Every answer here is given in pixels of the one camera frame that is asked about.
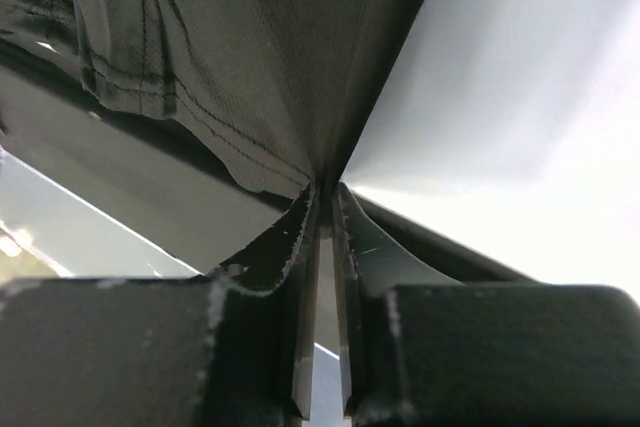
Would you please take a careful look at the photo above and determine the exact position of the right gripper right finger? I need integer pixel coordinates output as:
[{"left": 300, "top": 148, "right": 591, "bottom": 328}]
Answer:
[{"left": 332, "top": 186, "right": 639, "bottom": 426}]

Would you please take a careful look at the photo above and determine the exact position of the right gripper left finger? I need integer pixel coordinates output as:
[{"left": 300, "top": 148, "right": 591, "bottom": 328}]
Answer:
[{"left": 1, "top": 185, "right": 320, "bottom": 426}]

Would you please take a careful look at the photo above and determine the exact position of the black t shirt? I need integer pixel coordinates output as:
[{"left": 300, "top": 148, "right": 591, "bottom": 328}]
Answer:
[{"left": 1, "top": 0, "right": 424, "bottom": 198}]

